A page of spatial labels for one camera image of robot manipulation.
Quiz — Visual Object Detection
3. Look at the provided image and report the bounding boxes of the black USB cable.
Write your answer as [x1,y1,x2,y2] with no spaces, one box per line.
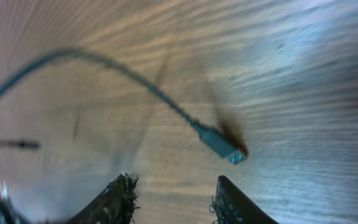
[0,47,249,165]

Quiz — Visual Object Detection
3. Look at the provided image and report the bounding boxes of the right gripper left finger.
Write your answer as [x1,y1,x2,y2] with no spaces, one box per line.
[65,172,139,224]

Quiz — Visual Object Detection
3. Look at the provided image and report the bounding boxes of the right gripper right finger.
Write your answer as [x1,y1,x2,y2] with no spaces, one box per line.
[209,175,278,224]

